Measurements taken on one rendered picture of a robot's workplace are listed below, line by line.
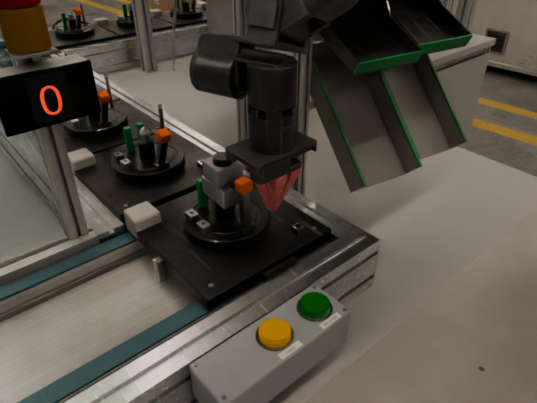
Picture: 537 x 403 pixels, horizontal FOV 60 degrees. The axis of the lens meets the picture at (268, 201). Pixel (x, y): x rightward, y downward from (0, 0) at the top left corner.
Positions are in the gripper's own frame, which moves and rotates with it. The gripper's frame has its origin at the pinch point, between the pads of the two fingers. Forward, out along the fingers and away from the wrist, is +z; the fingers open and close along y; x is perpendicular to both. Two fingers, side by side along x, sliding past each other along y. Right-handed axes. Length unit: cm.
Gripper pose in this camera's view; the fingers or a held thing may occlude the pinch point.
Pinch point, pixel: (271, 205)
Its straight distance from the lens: 63.2
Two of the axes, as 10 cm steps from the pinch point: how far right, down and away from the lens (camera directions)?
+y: -7.6, 3.7, -5.4
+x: 6.6, 4.2, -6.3
